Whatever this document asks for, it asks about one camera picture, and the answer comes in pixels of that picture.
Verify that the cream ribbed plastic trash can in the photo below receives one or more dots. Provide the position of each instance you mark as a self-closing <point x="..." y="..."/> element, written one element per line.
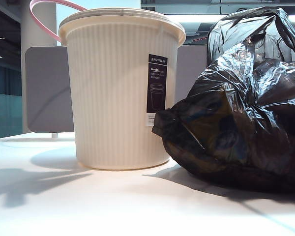
<point x="108" y="98"/>

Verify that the black garbage bag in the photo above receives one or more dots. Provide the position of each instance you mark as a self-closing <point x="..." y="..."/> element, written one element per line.
<point x="236" y="123"/>

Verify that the dark product label sticker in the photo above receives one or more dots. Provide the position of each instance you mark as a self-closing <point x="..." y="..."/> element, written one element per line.
<point x="156" y="86"/>

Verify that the long desk divider panel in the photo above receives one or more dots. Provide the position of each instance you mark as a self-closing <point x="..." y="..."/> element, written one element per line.
<point x="191" y="73"/>

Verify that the red LED sign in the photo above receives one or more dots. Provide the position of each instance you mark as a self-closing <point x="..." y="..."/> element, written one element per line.
<point x="201" y="39"/>

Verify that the rounded-corner desk divider panel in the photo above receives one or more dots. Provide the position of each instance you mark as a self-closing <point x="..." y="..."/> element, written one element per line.
<point x="46" y="93"/>

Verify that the ceiling light strip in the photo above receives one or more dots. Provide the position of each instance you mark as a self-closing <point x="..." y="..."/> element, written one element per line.
<point x="199" y="18"/>

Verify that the white divider support post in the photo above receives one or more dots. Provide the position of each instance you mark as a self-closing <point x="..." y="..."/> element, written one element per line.
<point x="54" y="135"/>

